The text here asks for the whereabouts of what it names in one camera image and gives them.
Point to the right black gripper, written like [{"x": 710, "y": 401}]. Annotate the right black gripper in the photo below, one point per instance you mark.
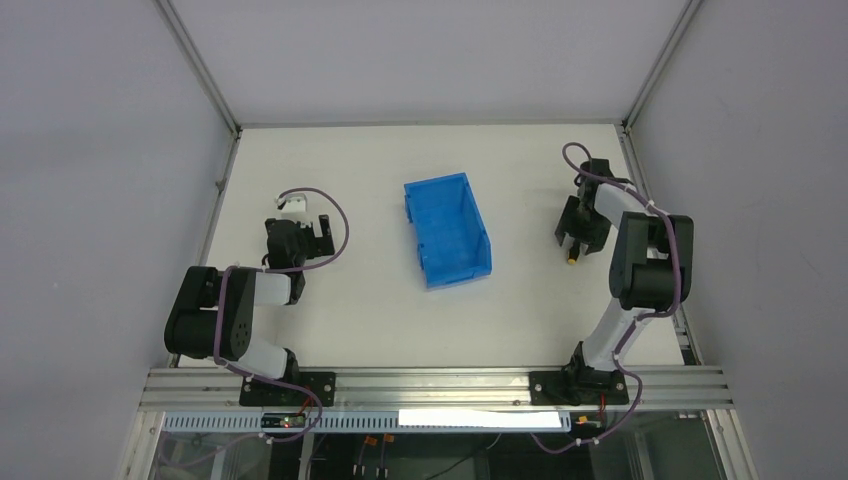
[{"x": 582, "y": 226}]

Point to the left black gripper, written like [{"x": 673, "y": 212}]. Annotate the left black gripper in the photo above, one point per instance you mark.
[{"x": 317, "y": 238}]

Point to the black yellow screwdriver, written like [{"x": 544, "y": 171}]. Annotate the black yellow screwdriver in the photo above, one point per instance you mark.
[{"x": 573, "y": 252}]

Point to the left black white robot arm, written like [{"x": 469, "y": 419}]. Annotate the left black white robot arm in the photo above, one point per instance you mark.
[{"x": 213, "y": 314}]

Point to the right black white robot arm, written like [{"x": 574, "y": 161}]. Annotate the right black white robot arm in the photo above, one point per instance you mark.
[{"x": 649, "y": 273}]

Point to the blue plastic storage bin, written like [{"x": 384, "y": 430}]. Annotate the blue plastic storage bin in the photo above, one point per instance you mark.
[{"x": 452, "y": 242}]

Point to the small electronics board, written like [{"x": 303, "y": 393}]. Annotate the small electronics board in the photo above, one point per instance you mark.
[{"x": 283, "y": 421}]

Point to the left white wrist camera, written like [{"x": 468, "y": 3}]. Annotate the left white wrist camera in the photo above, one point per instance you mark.
[{"x": 293, "y": 207}]

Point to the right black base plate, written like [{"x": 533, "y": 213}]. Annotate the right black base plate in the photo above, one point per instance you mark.
[{"x": 572, "y": 388}]

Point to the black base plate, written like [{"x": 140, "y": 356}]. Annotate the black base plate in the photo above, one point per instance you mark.
[
  {"x": 572, "y": 388},
  {"x": 262, "y": 394}
]

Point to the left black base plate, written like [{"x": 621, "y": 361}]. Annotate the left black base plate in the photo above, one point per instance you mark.
[{"x": 262, "y": 394}]

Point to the aluminium front rail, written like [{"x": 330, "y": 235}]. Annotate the aluminium front rail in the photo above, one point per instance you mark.
[{"x": 656, "y": 388}]

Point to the white slotted cable duct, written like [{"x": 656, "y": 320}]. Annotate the white slotted cable duct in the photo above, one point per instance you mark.
[{"x": 401, "y": 421}]

